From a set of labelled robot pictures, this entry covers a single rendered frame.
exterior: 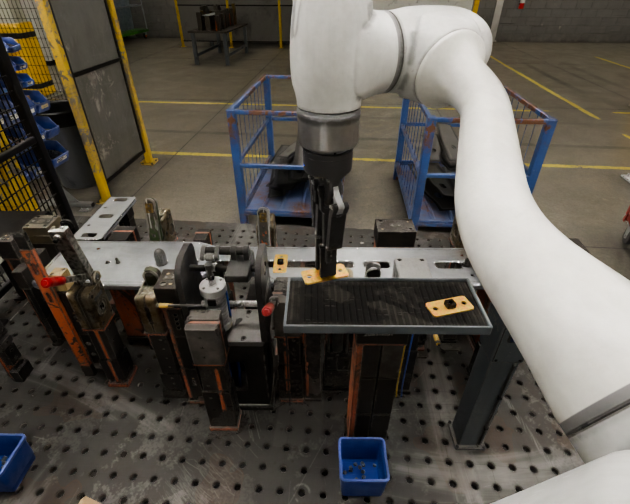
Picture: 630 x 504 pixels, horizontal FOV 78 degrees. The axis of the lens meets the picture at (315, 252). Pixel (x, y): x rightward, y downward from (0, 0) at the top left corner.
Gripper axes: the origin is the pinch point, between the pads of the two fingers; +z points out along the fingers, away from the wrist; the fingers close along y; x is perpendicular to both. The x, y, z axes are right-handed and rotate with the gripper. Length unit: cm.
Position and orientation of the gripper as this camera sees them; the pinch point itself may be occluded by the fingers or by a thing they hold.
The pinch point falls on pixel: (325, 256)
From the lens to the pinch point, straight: 69.7
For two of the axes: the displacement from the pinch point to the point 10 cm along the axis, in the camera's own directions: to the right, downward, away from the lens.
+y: -3.0, -5.5, 7.8
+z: 0.0, 8.2, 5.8
